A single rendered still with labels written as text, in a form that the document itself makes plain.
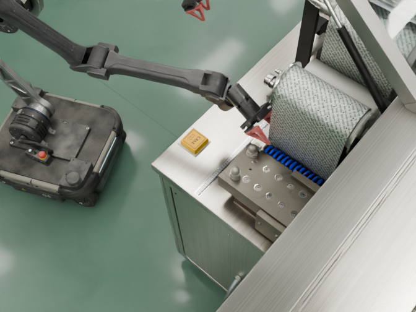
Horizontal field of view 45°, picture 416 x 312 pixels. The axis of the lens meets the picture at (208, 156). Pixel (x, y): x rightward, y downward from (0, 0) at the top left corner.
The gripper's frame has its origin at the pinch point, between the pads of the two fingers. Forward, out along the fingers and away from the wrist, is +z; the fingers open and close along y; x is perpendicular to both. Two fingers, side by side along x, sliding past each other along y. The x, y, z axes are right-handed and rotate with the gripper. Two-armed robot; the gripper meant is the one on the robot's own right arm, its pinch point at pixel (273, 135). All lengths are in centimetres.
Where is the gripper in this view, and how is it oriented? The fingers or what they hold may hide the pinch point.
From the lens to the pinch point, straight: 155.6
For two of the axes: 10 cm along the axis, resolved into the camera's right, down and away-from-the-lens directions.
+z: 6.7, 7.3, 1.2
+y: -6.6, 6.6, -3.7
